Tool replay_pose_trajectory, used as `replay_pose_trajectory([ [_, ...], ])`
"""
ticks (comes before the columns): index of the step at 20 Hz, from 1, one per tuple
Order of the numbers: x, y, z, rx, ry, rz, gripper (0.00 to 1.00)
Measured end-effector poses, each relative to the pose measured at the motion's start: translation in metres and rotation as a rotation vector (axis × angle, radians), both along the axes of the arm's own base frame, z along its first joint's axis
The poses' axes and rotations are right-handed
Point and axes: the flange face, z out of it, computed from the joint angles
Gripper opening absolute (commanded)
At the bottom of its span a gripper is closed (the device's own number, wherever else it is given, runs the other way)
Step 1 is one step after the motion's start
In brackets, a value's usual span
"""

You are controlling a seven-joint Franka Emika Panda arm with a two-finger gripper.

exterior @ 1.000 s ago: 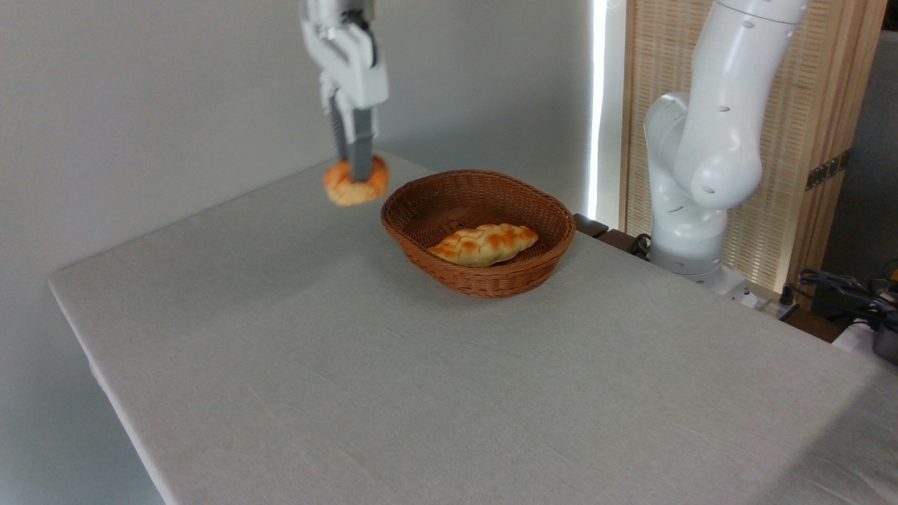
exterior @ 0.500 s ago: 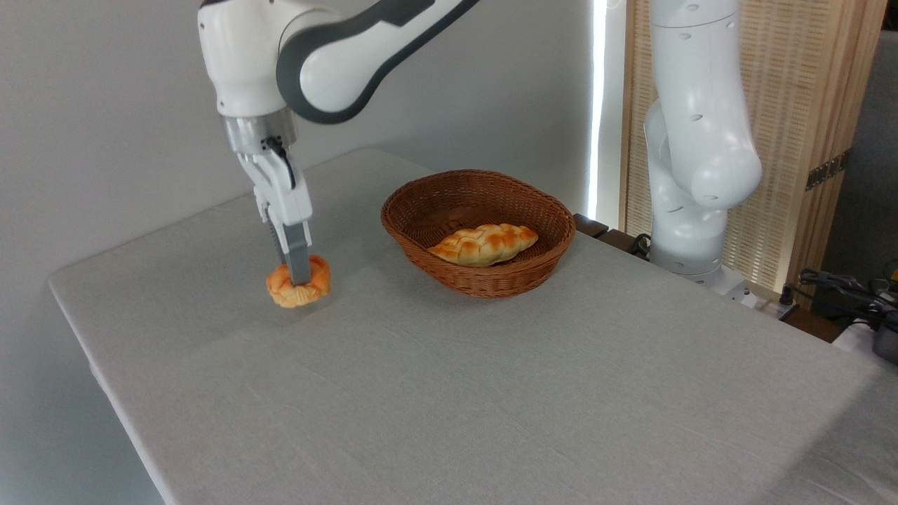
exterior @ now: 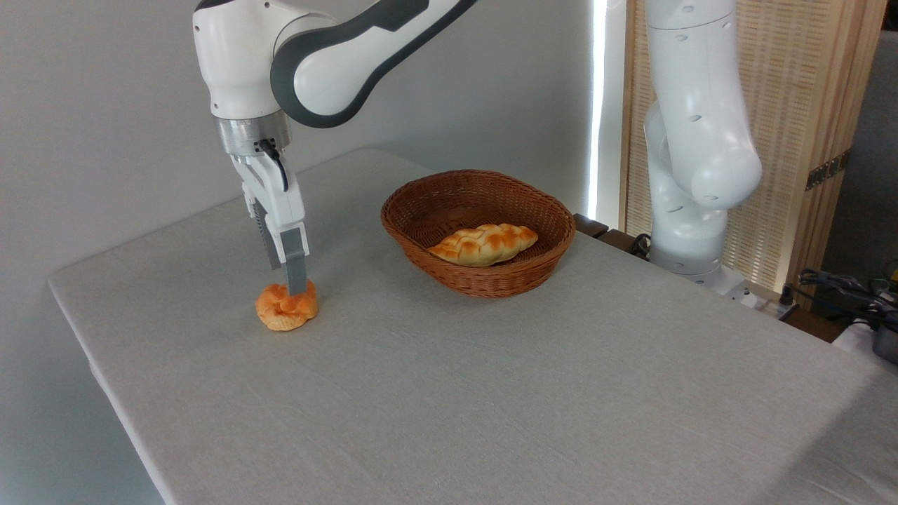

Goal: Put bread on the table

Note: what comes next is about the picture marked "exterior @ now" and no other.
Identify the long braided bread loaf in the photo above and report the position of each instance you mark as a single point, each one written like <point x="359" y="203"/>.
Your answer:
<point x="484" y="244"/>

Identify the dark metal screen hinge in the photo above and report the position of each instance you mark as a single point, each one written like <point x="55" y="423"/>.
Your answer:
<point x="828" y="170"/>

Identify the round knotted bread roll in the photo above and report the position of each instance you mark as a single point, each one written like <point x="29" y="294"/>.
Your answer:
<point x="284" y="312"/>

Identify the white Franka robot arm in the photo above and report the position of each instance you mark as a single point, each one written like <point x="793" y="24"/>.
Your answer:
<point x="238" y="56"/>

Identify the grey linen tablecloth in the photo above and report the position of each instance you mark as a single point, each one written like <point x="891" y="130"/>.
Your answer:
<point x="421" y="393"/>

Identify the brown wicker basket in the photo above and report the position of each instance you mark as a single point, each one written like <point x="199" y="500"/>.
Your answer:
<point x="491" y="280"/>

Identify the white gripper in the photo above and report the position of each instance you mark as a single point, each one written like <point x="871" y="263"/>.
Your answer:
<point x="280" y="203"/>

